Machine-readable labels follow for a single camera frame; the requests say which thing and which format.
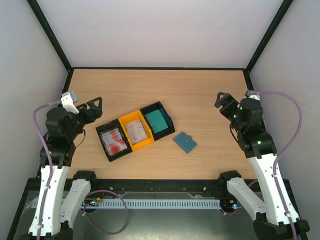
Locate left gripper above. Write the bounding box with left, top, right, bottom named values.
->
left=66, top=97, right=103, bottom=140

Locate black bin with red cards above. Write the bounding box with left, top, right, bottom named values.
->
left=96, top=119, right=133, bottom=162

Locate yellow bin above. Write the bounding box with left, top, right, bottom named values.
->
left=118, top=110, right=155, bottom=151

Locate teal card holder wallet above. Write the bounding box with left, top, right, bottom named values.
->
left=173, top=131, right=198, bottom=154

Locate black bin with teal cards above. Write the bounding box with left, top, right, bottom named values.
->
left=140, top=101, right=175, bottom=141

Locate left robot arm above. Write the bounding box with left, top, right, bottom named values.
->
left=20, top=92, right=103, bottom=240

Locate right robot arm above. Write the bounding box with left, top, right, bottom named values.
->
left=214, top=90, right=310, bottom=240

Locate white floral card stack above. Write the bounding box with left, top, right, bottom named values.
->
left=125, top=119, right=148, bottom=145

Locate teal card stack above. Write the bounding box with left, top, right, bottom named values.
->
left=145, top=109, right=168, bottom=134

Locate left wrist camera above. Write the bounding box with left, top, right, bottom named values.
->
left=60, top=91, right=79, bottom=114

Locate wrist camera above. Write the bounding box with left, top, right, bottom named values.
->
left=245, top=90, right=261, bottom=101
left=60, top=91, right=79, bottom=114

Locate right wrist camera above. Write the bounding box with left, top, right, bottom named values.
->
left=245, top=90, right=261, bottom=101

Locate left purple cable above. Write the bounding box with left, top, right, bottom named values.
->
left=33, top=98, right=63, bottom=240

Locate white slotted cable duct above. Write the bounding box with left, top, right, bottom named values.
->
left=80, top=198, right=221, bottom=210

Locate black metal frame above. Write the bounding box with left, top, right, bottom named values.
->
left=7, top=0, right=308, bottom=240

